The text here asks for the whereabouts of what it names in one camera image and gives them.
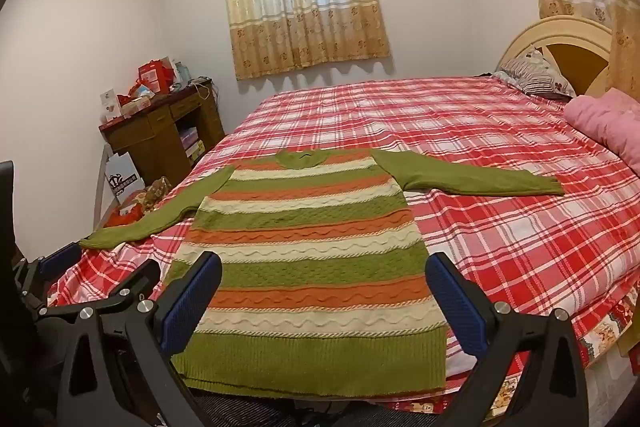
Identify stacked boxes under desk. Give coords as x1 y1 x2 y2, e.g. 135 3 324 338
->
179 127 206 162

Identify red gift box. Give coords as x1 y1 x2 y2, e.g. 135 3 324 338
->
138 60 174 94

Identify grey striped pillow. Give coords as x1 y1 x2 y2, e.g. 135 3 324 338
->
494 50 577 101

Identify red plaid bed sheet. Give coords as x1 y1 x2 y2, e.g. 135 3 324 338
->
46 74 640 417

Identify white printed carton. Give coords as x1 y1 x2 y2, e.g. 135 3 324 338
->
105 153 145 205

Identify green orange striped knit sweater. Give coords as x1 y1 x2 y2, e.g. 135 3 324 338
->
82 150 563 398

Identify white greeting card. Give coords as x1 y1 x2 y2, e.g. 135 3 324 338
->
100 89 122 124

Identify red plastic bag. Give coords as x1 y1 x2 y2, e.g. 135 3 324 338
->
103 202 144 228

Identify pink folded blanket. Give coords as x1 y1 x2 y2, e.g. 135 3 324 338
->
564 88 640 174

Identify cream wooden headboard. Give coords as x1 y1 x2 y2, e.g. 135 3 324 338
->
498 15 613 98

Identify dark wooden desk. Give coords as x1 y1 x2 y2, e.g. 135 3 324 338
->
100 80 226 185

